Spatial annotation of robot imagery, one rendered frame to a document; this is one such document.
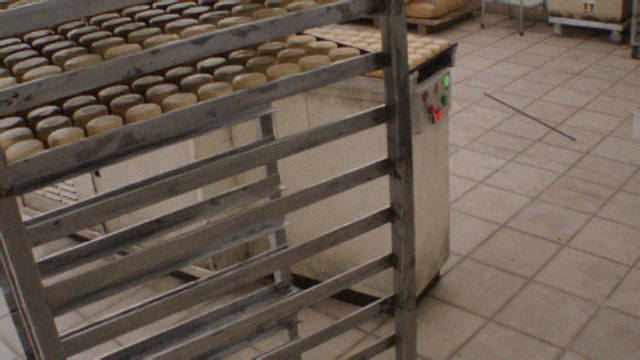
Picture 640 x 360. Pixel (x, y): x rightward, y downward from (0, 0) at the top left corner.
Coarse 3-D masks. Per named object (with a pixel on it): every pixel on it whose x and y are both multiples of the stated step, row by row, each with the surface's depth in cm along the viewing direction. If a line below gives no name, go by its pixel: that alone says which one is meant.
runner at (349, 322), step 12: (384, 300) 129; (360, 312) 127; (372, 312) 128; (336, 324) 124; (348, 324) 126; (360, 324) 128; (312, 336) 122; (324, 336) 123; (336, 336) 125; (288, 348) 119; (300, 348) 121; (312, 348) 123
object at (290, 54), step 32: (192, 64) 118; (224, 64) 114; (256, 64) 111; (288, 64) 110; (320, 64) 109; (96, 96) 110; (128, 96) 103; (160, 96) 102; (192, 96) 100; (0, 128) 97; (32, 128) 100; (64, 128) 95; (96, 128) 92
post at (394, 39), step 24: (384, 0) 106; (384, 24) 108; (384, 48) 110; (384, 72) 112; (408, 72) 111; (408, 96) 113; (408, 120) 114; (408, 144) 116; (408, 168) 118; (408, 192) 119; (408, 216) 121; (408, 240) 123; (408, 264) 125; (408, 288) 127; (408, 312) 129; (408, 336) 132
